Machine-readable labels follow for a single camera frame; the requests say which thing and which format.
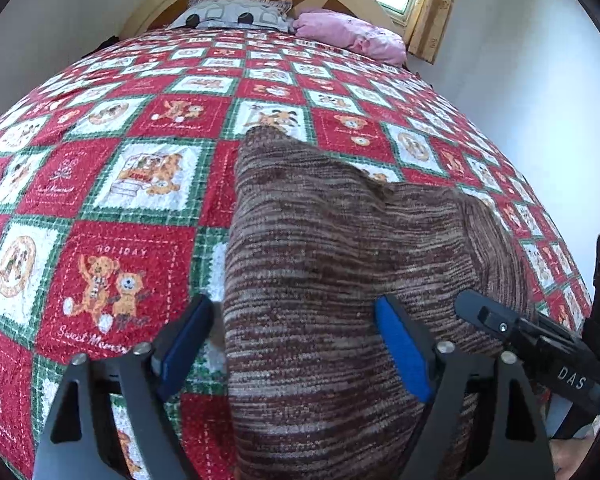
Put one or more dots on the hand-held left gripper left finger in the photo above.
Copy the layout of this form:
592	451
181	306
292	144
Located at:
180	352

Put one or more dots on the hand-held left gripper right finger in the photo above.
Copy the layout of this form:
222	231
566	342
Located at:
404	355

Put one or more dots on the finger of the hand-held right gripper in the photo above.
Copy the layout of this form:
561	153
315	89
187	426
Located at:
555	360

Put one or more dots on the brown knit sweater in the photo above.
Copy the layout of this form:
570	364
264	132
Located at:
330	270

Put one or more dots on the red green printed quilt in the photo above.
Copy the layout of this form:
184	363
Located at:
130	160

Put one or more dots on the pink pillow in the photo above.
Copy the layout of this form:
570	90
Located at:
350	32

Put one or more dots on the grey patterned pillow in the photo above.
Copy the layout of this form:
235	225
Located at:
230	14

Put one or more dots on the long yellow curtain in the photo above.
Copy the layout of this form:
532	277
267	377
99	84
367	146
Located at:
435	10

